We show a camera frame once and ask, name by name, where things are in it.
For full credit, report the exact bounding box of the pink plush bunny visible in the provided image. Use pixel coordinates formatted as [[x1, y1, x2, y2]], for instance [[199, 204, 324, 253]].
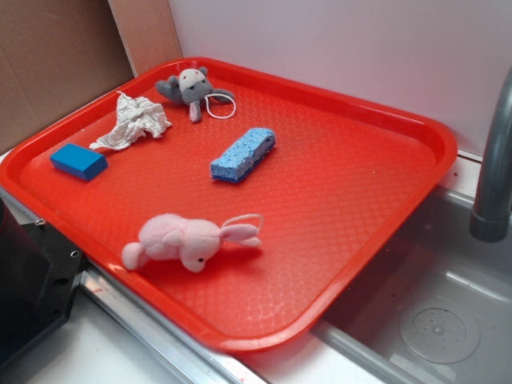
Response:
[[122, 214, 263, 273]]

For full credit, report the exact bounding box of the red plastic tray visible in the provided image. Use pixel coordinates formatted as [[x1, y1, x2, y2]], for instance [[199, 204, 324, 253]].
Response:
[[1, 58, 457, 354]]

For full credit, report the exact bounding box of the grey sink faucet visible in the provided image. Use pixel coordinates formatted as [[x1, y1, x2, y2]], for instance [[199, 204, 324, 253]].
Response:
[[470, 73, 511, 242]]

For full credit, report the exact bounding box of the blue rectangular block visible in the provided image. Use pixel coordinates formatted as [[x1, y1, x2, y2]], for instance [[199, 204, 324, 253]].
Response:
[[50, 143, 109, 181]]

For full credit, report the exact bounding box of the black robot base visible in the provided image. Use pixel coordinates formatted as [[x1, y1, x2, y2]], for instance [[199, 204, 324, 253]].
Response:
[[1, 202, 85, 370]]

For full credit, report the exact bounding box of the grey plush toy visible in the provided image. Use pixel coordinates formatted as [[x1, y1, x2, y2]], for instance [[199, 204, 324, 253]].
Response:
[[155, 66, 237, 123]]

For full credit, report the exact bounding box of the blue sponge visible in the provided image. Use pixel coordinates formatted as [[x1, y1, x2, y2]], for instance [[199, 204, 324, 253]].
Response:
[[210, 127, 276, 183]]

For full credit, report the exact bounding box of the grey toy sink basin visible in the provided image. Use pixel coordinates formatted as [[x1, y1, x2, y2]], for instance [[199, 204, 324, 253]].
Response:
[[314, 187, 511, 383]]

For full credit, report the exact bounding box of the crumpled white paper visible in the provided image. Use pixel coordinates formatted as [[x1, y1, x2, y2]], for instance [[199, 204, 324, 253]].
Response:
[[89, 91, 172, 150]]

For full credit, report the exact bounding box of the brown cardboard panel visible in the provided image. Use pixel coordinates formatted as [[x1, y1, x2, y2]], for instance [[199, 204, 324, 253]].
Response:
[[1, 1, 182, 153]]

